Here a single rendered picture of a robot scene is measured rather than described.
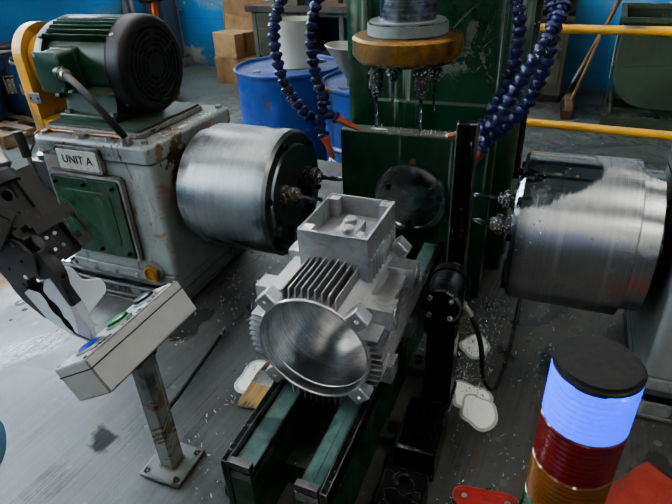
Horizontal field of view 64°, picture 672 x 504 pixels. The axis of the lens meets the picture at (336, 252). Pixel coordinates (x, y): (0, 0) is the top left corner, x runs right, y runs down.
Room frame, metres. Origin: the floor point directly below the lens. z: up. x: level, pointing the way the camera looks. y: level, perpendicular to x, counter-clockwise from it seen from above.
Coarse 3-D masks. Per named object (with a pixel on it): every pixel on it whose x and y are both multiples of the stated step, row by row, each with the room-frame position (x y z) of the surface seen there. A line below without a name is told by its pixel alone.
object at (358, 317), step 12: (396, 240) 0.68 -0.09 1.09; (396, 252) 0.67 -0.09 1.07; (408, 252) 0.67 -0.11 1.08; (276, 288) 0.57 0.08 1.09; (264, 300) 0.56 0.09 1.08; (276, 300) 0.56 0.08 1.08; (348, 312) 0.52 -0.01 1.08; (360, 312) 0.51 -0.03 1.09; (360, 324) 0.51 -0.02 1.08; (276, 372) 0.56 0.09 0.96; (360, 396) 0.51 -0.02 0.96
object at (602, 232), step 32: (544, 160) 0.78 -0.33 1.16; (576, 160) 0.77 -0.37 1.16; (608, 160) 0.76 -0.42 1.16; (640, 160) 0.76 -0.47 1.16; (512, 192) 0.86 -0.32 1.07; (544, 192) 0.72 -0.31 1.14; (576, 192) 0.71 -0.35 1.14; (608, 192) 0.69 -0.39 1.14; (640, 192) 0.68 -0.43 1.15; (480, 224) 0.78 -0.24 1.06; (512, 224) 0.73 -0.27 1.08; (544, 224) 0.69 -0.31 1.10; (576, 224) 0.67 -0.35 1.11; (608, 224) 0.66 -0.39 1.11; (640, 224) 0.65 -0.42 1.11; (512, 256) 0.69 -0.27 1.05; (544, 256) 0.67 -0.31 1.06; (576, 256) 0.66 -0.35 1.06; (608, 256) 0.64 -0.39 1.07; (640, 256) 0.64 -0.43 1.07; (512, 288) 0.70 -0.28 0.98; (544, 288) 0.68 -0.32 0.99; (576, 288) 0.65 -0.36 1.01; (608, 288) 0.64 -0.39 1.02; (640, 288) 0.63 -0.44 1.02
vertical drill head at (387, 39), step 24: (384, 0) 0.91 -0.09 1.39; (408, 0) 0.88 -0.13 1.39; (432, 0) 0.90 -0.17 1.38; (384, 24) 0.88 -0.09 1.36; (408, 24) 0.87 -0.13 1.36; (432, 24) 0.87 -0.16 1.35; (360, 48) 0.88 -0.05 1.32; (384, 48) 0.85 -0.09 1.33; (408, 48) 0.84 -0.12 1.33; (432, 48) 0.84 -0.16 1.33; (456, 48) 0.87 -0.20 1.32; (432, 72) 0.95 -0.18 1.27; (432, 96) 0.95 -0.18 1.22
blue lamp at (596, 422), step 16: (560, 384) 0.27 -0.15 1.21; (544, 400) 0.28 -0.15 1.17; (560, 400) 0.26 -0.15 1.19; (576, 400) 0.25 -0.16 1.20; (592, 400) 0.25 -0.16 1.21; (608, 400) 0.25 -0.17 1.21; (624, 400) 0.25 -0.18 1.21; (640, 400) 0.26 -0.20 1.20; (560, 416) 0.26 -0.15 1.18; (576, 416) 0.25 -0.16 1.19; (592, 416) 0.25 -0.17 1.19; (608, 416) 0.25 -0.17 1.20; (624, 416) 0.25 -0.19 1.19; (560, 432) 0.26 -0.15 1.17; (576, 432) 0.25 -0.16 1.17; (592, 432) 0.25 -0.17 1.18; (608, 432) 0.25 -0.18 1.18; (624, 432) 0.25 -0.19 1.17
